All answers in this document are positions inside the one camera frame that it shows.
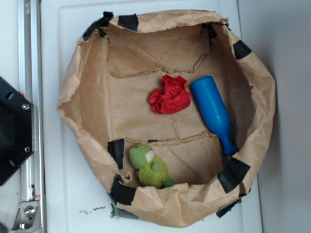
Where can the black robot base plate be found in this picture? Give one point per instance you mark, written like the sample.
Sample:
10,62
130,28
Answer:
16,137

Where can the aluminium frame rail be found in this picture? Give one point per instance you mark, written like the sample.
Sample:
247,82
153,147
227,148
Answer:
32,175

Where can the brown paper bag bin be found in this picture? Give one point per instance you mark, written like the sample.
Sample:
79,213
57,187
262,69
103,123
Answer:
118,62

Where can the green plush frog toy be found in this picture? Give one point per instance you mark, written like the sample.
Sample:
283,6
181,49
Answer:
151,169

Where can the blue plastic bottle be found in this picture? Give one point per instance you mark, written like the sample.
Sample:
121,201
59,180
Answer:
213,111

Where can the red crumpled paper ball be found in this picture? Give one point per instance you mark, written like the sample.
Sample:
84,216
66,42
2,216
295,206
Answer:
174,96

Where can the silver corner bracket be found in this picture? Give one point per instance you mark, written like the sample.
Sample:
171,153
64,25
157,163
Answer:
28,218

